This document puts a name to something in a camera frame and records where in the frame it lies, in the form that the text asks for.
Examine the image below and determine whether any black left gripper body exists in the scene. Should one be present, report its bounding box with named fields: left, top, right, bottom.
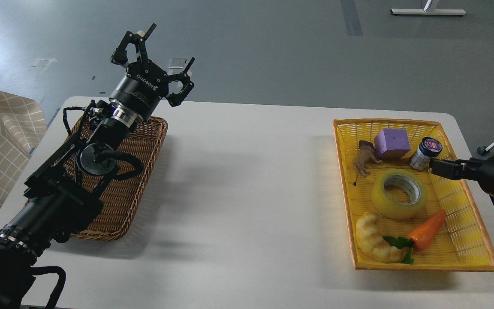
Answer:
left=108, top=61, right=169, bottom=121

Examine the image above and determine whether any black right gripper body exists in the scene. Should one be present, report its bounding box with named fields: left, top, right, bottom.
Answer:
left=461, top=154, right=494, bottom=199

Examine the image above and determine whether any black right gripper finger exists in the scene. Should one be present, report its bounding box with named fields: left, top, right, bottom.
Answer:
left=429, top=158, right=464, bottom=180

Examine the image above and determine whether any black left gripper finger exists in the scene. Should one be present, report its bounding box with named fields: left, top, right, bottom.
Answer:
left=160, top=57, right=196, bottom=107
left=110, top=23, right=157, bottom=72

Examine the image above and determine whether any yellow tape roll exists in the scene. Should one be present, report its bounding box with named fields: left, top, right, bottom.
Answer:
left=370, top=169, right=427, bottom=221

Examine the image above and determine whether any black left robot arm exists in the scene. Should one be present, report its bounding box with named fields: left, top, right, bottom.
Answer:
left=0, top=24, right=195, bottom=309

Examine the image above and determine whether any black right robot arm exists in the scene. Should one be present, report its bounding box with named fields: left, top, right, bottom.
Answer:
left=429, top=153, right=494, bottom=196

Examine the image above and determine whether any small jar with dark lid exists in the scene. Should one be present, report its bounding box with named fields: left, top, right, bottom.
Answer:
left=410, top=137, right=443, bottom=171

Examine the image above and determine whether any purple foam block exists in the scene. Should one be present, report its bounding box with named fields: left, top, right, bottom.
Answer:
left=373, top=128, right=411, bottom=160

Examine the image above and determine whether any yellow plastic basket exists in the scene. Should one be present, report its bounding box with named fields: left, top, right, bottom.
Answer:
left=333, top=118, right=494, bottom=272

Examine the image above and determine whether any orange toy carrot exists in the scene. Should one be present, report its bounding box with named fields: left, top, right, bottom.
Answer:
left=383, top=209, right=446, bottom=264

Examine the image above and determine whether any brown toy animal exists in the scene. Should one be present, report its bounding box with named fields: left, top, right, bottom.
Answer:
left=352, top=140, right=383, bottom=186

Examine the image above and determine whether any brown wicker basket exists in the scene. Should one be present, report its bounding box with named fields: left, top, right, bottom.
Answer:
left=25, top=116, right=169, bottom=241

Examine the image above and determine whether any toy croissant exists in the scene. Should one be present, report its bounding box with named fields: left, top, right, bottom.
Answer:
left=355, top=212, right=403, bottom=263

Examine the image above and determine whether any white stand base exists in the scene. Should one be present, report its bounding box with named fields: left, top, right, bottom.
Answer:
left=390, top=0, right=467, bottom=16

